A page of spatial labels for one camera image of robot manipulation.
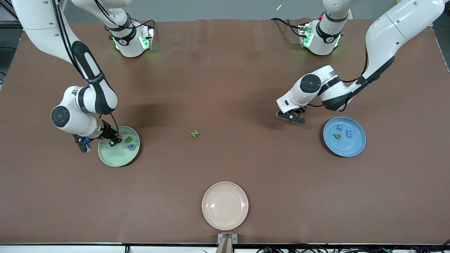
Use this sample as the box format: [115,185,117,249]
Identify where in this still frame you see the light green plate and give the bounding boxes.
[98,126,140,167]

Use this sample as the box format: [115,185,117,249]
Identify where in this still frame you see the brown table cover mat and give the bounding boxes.
[0,18,450,245]

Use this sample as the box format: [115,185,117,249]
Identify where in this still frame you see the beige plate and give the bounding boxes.
[202,181,249,231]

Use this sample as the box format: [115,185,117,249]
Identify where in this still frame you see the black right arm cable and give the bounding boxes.
[53,0,120,137]

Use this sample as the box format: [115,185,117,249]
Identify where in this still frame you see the metal base connector bracket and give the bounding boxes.
[298,23,314,48]
[139,25,155,50]

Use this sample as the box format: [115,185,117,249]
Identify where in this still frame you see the blue plate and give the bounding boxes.
[323,117,366,157]

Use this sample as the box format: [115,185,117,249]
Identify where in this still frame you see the black base cable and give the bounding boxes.
[270,18,303,37]
[95,0,156,35]

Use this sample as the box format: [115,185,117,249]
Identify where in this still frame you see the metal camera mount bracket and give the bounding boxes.
[218,233,238,253]

